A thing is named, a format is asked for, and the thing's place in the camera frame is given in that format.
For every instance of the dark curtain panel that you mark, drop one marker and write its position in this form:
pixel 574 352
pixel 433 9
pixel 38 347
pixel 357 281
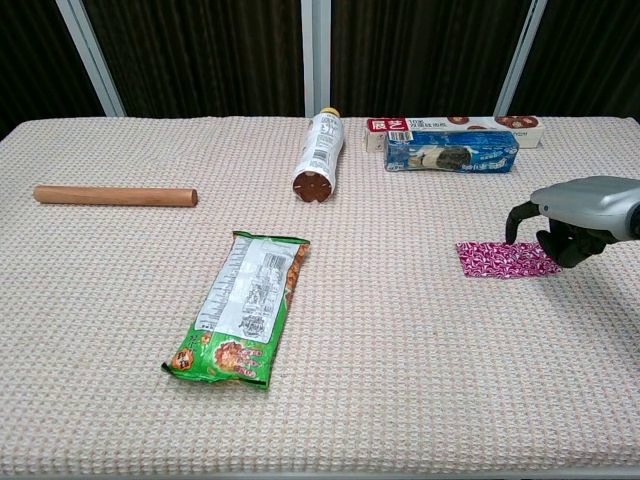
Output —
pixel 585 55
pixel 35 60
pixel 200 55
pixel 425 55

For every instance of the red white cookie box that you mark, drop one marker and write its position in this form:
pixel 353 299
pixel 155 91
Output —
pixel 430 124

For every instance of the pink waffle tablecloth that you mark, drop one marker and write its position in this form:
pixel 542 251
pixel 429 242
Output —
pixel 400 325

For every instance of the green snack bag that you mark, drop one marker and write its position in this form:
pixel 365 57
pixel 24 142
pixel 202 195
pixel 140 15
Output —
pixel 245 305

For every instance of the blue cookie package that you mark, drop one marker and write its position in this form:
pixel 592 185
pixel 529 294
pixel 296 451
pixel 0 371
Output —
pixel 450 152

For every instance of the pink patterned packet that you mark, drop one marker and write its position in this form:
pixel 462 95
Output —
pixel 500 260

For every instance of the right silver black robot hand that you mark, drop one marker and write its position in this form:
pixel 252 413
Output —
pixel 590 205

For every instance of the wooden rolling stick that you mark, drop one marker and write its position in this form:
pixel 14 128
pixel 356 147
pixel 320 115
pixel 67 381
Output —
pixel 115 196

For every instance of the white brown drink bottle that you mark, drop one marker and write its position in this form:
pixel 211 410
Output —
pixel 320 150

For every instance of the white metal divider post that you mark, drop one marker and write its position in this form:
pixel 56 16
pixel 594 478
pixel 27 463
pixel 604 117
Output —
pixel 92 60
pixel 315 55
pixel 519 55

